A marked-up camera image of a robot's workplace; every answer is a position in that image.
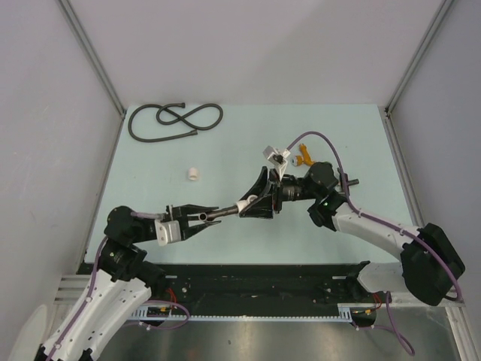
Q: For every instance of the slotted grey cable duct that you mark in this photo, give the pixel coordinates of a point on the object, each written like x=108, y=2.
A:
x=159, y=313

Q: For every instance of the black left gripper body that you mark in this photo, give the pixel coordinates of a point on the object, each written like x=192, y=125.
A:
x=174, y=216

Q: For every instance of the orange faucet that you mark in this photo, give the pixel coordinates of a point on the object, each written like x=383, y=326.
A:
x=303, y=158

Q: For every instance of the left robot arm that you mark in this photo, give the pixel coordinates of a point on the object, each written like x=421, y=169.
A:
x=121, y=279

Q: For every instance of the right aluminium frame post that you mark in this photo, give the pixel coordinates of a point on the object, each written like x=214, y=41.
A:
x=421, y=51

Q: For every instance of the aluminium frame post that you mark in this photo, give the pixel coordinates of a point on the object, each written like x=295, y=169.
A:
x=421, y=51
x=89, y=51

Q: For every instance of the dark metal L-shaped faucet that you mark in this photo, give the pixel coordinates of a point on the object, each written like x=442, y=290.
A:
x=346, y=182

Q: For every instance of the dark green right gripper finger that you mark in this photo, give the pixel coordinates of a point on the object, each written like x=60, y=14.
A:
x=258, y=211
x=261, y=188

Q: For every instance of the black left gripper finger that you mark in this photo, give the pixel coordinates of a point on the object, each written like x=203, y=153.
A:
x=191, y=231
x=194, y=209

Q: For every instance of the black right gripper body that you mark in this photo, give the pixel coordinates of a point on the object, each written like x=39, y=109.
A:
x=276, y=187

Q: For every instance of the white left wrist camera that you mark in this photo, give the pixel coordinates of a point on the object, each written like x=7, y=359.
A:
x=167, y=232

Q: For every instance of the brushed steel water faucet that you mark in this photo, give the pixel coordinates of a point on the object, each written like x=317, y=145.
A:
x=218, y=213

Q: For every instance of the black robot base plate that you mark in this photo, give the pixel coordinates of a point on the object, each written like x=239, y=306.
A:
x=264, y=290

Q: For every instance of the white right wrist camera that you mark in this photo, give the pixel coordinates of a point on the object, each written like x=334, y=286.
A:
x=279, y=158

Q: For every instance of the white plastic pipe coupling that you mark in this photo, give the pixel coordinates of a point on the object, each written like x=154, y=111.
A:
x=193, y=174

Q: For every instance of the white plastic pipe tee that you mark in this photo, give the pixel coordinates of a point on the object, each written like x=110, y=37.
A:
x=243, y=203

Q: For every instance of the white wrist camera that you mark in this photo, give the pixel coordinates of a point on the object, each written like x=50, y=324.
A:
x=279, y=158
x=167, y=232

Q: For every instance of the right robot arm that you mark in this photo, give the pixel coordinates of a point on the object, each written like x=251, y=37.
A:
x=429, y=264

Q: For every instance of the left aluminium frame post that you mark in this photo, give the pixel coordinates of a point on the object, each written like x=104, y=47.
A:
x=89, y=51

